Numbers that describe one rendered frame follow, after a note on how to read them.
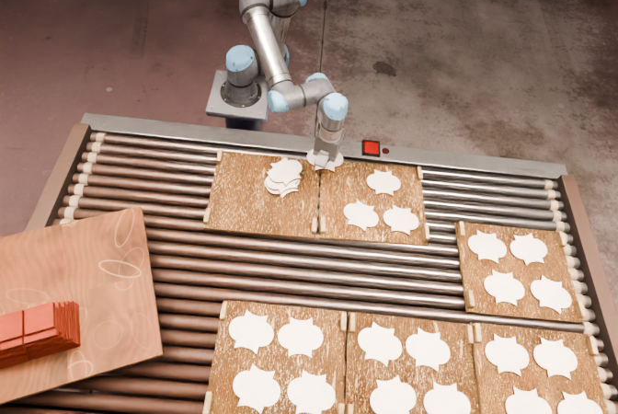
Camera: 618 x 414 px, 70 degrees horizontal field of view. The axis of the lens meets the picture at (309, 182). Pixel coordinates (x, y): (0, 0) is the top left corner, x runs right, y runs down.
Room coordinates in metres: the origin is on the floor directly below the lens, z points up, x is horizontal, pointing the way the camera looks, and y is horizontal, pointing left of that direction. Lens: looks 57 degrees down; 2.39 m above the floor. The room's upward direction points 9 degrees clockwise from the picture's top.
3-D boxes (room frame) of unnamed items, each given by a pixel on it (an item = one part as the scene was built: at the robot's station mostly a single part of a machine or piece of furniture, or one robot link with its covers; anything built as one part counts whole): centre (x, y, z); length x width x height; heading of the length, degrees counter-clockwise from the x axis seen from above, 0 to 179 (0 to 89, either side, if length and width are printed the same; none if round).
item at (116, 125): (1.14, -0.06, 0.89); 2.08 x 0.09 x 0.06; 94
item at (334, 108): (0.96, -0.04, 1.33); 0.09 x 0.08 x 0.11; 31
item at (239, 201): (0.86, 0.16, 0.93); 0.41 x 0.35 x 0.02; 95
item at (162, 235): (0.67, -0.10, 0.90); 1.95 x 0.05 x 0.05; 94
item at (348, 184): (0.90, -0.26, 0.93); 0.41 x 0.35 x 0.02; 96
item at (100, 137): (1.07, -0.07, 0.90); 1.95 x 0.05 x 0.05; 94
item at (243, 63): (1.40, 0.37, 1.05); 0.13 x 0.12 x 0.14; 121
